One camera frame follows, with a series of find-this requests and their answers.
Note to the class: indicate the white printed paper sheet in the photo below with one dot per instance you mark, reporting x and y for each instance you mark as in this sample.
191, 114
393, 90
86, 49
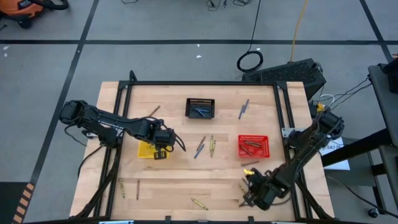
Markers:
337, 161

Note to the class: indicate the red plastic basket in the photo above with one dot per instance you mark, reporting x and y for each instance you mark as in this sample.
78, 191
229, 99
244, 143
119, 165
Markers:
264, 154

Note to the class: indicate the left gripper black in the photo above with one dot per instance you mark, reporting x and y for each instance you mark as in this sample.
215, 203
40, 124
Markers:
161, 135

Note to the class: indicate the orange shop vacuum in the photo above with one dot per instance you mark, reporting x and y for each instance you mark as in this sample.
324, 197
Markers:
18, 9

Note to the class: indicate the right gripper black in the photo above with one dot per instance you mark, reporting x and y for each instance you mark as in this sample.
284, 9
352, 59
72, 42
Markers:
264, 189

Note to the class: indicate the yellow power plug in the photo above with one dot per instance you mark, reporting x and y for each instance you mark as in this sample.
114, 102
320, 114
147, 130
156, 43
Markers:
320, 108

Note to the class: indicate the black aluminium table frame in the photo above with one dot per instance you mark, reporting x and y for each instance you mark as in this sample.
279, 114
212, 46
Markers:
199, 83

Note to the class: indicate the black mat with orange stripes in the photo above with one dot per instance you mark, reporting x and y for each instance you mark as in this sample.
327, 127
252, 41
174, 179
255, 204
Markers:
9, 202

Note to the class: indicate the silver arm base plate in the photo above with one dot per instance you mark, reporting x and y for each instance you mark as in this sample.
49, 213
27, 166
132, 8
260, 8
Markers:
287, 132

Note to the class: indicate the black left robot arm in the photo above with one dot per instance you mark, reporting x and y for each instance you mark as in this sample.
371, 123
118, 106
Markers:
115, 122

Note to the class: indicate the black perforated computer case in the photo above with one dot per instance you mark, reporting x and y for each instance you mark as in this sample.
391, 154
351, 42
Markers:
286, 73

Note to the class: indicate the black caster wheel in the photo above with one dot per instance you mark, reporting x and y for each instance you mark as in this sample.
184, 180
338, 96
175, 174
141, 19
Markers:
373, 213

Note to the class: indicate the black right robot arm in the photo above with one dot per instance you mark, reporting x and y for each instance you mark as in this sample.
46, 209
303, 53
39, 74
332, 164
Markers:
298, 155

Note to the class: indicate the grey desk with black legs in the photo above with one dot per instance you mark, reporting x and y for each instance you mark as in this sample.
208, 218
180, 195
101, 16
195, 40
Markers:
385, 102

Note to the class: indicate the black plastic basket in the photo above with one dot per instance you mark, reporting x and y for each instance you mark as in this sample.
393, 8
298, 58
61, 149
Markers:
189, 113

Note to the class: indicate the yellow plastic basket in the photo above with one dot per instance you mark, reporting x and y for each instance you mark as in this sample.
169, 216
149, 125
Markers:
144, 152

